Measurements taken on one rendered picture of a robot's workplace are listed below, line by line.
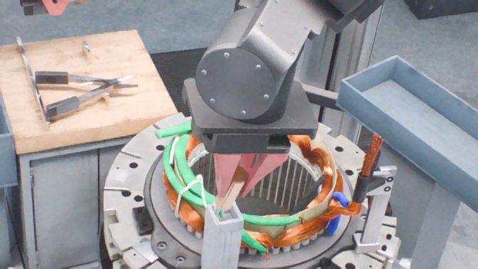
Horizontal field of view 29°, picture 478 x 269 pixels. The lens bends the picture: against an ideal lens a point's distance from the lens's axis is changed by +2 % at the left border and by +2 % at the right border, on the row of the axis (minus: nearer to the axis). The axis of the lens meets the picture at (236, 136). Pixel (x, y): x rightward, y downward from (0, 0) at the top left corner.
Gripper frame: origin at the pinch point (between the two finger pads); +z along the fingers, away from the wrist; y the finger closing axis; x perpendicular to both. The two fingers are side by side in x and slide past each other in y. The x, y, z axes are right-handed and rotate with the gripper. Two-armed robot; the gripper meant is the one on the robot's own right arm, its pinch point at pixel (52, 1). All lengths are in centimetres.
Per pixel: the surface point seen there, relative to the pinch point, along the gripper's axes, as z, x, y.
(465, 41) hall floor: 116, 170, -114
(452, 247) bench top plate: 36, 55, 24
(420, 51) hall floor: 116, 152, -113
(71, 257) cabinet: 32.8, -1.1, 13.5
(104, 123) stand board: 8.9, 2.9, 13.6
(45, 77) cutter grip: 6.7, -2.5, 6.1
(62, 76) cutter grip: 6.4, -0.6, 6.7
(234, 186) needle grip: -11.2, 5.2, 45.7
